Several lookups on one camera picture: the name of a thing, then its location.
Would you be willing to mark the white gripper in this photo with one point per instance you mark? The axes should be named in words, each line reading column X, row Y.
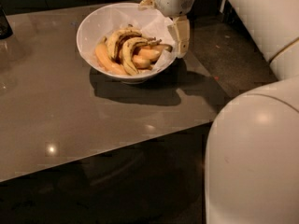
column 172, row 2

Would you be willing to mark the spotted yellow banana front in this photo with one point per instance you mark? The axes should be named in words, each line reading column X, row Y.
column 128, row 49

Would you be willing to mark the spotted yellow banana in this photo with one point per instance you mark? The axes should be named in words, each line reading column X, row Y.
column 117, row 37
column 128, row 49

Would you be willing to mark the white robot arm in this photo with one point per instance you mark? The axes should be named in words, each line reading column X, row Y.
column 252, row 150

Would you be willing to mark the orange banana far right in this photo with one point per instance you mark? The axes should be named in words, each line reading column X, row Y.
column 161, row 47

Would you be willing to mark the orange banana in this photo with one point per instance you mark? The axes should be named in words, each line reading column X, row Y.
column 161, row 47
column 150, row 54
column 104, row 60
column 140, row 62

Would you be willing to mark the orange banana upper right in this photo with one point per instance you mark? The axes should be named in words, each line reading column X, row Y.
column 150, row 54

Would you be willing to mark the orange banana middle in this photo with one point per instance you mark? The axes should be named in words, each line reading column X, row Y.
column 140, row 62

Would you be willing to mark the spotted yellow banana back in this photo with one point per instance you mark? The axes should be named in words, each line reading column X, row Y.
column 117, row 37

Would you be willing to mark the white paper bowl liner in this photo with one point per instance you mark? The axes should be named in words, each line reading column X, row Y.
column 109, row 19

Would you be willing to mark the white ceramic bowl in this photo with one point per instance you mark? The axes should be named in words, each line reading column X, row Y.
column 93, row 22

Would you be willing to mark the orange banana left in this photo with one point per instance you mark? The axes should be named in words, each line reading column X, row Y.
column 104, row 60

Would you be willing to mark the dark object table corner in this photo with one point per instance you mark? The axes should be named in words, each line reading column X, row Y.
column 5, row 28

